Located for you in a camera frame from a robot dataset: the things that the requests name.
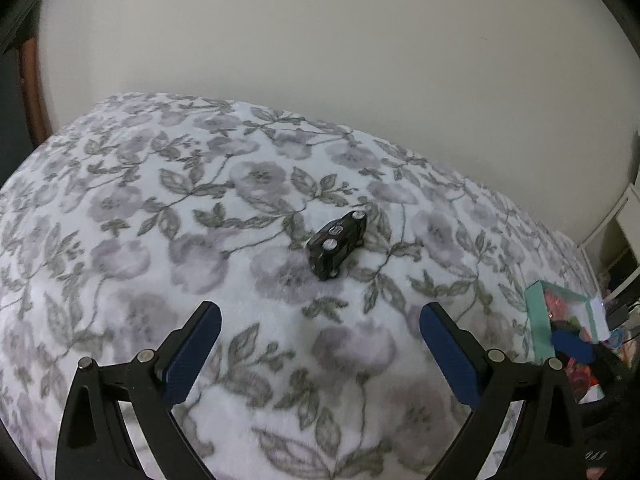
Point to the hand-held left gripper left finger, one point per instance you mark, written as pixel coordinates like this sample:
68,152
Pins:
192,355

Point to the brown wooden frame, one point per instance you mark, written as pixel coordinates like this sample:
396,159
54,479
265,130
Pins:
32,95

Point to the floral grey white blanket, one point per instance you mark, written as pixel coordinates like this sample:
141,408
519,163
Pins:
250,210

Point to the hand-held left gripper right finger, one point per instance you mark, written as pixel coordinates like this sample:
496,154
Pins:
450,355

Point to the white shelf unit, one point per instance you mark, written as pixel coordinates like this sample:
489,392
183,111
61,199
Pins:
630,220

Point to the teal shallow cardboard box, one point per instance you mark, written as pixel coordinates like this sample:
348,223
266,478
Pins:
537,320

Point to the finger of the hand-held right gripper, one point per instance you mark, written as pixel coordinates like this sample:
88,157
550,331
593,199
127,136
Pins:
575,347

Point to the black toy car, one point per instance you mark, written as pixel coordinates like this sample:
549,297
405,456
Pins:
335,250

